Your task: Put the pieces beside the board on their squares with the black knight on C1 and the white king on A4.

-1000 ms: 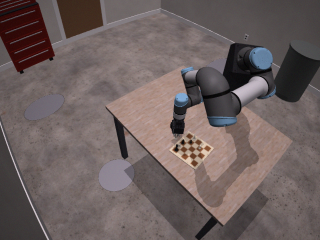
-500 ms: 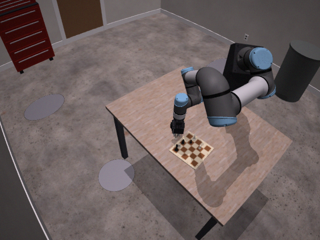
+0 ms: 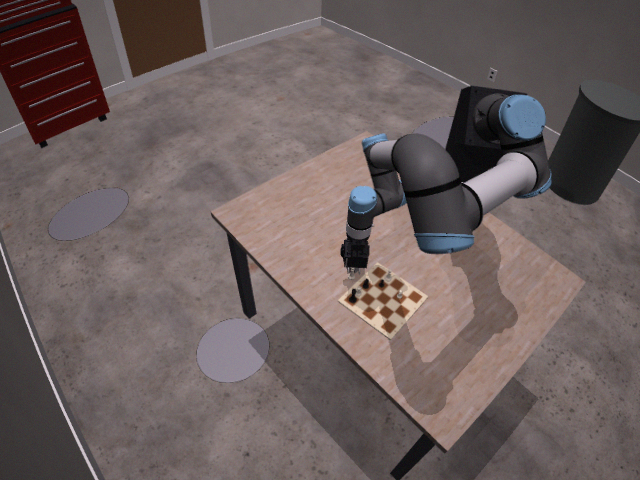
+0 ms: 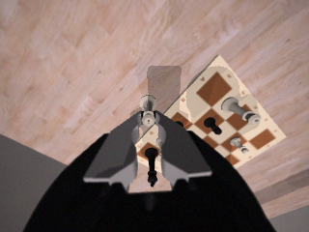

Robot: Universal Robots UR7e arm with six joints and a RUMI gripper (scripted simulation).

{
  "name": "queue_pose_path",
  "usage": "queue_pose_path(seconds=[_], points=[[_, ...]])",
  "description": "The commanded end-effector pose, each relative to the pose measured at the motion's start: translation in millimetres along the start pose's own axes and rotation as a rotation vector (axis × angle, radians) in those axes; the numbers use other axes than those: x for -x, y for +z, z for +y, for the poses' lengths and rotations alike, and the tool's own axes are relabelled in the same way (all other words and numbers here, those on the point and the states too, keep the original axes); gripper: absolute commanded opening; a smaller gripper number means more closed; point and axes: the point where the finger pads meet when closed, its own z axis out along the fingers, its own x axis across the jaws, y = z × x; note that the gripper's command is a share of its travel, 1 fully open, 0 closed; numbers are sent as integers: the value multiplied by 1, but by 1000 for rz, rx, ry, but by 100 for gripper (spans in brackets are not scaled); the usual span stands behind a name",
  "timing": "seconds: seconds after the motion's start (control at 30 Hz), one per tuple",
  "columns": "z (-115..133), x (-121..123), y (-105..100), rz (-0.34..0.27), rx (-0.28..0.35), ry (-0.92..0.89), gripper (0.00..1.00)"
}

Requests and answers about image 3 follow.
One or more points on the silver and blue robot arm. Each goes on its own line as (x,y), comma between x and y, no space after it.
(443,213)

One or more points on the chessboard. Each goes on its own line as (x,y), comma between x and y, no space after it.
(379,306)

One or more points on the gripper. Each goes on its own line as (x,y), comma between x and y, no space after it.
(354,260)

